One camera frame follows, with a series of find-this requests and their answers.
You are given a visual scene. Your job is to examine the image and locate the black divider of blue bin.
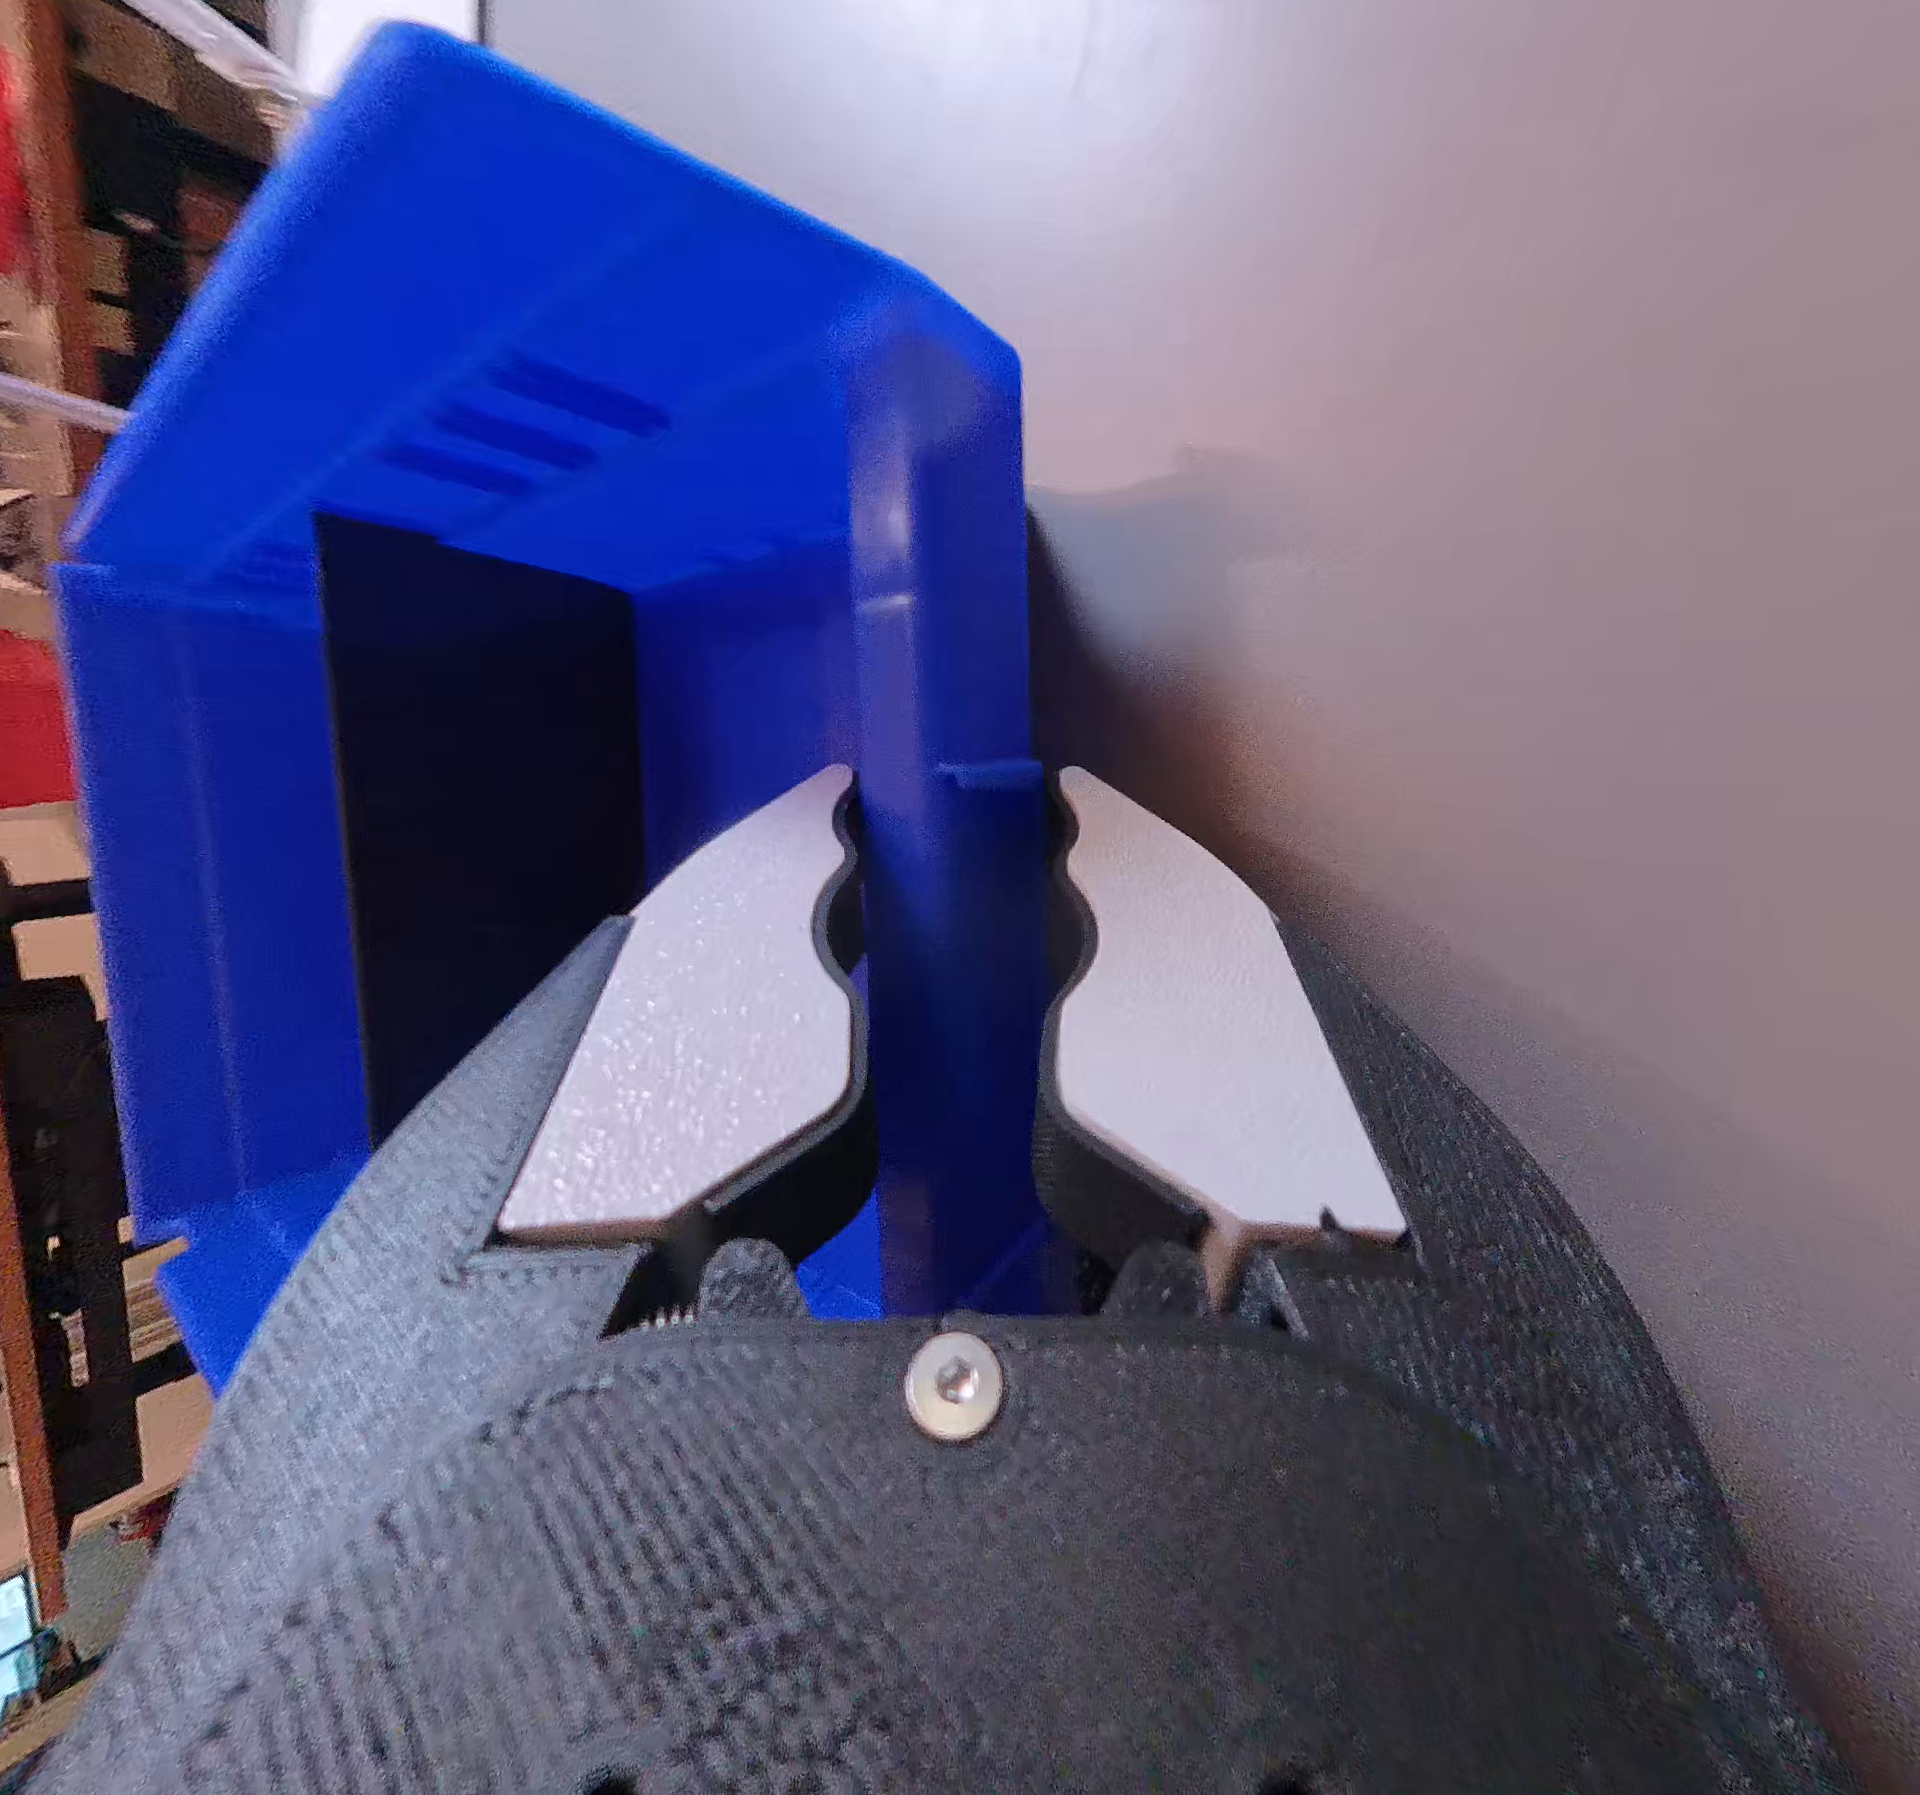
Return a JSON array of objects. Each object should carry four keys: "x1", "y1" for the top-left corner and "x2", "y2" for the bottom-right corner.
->
[{"x1": 314, "y1": 511, "x2": 644, "y2": 1153}]

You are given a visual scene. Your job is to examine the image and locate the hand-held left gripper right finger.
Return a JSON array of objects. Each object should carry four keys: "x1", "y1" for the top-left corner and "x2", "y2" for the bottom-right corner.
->
[{"x1": 1030, "y1": 768, "x2": 1416, "y2": 1313}]

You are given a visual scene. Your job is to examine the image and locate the blue plastic bin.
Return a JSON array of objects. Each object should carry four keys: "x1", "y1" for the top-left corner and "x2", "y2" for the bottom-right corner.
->
[{"x1": 52, "y1": 19, "x2": 1051, "y2": 1393}]

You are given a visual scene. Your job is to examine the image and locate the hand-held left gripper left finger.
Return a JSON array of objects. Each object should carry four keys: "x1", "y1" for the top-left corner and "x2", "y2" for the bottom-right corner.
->
[{"x1": 494, "y1": 763, "x2": 882, "y2": 1270}]

